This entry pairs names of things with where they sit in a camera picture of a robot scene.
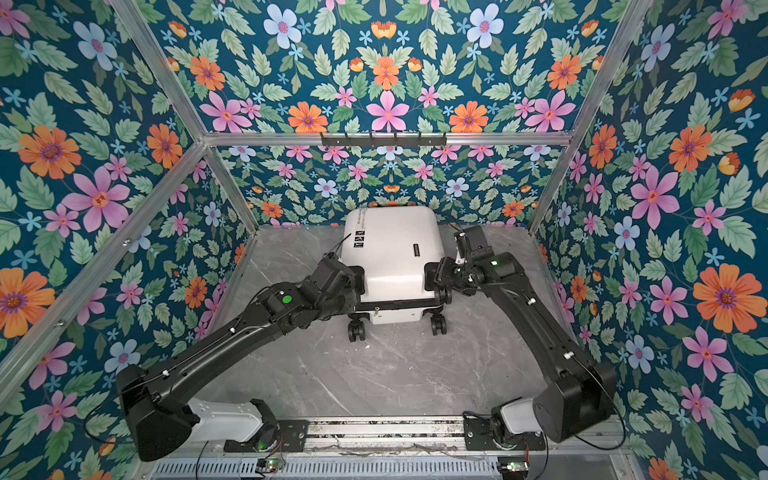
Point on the white hard-shell suitcase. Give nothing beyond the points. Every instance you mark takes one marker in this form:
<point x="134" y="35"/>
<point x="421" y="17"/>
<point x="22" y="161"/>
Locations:
<point x="394" y="253"/>

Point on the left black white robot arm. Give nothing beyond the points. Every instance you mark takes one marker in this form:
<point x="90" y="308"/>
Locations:
<point x="160" y="404"/>

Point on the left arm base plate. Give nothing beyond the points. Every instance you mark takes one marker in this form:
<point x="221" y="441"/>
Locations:
<point x="282" y="436"/>

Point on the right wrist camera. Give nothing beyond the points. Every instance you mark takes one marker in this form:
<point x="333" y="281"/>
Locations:
<point x="472" y="245"/>

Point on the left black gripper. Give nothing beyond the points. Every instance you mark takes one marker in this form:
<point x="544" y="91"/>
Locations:
<point x="355" y="290"/>

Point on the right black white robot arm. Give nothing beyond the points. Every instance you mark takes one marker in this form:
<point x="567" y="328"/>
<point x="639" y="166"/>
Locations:
<point x="579" y="391"/>

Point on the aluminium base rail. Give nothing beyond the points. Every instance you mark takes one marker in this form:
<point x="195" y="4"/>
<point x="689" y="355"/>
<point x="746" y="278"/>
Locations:
<point x="336" y="434"/>

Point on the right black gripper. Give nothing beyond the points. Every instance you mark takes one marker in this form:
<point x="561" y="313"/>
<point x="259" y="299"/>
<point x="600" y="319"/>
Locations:
<point x="443" y="270"/>

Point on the black hook rail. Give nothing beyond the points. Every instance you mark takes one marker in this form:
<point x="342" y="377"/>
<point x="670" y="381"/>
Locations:
<point x="371" y="140"/>

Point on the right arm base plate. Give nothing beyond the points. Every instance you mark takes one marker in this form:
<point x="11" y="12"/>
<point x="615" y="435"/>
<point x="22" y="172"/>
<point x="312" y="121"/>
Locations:
<point x="483" y="433"/>

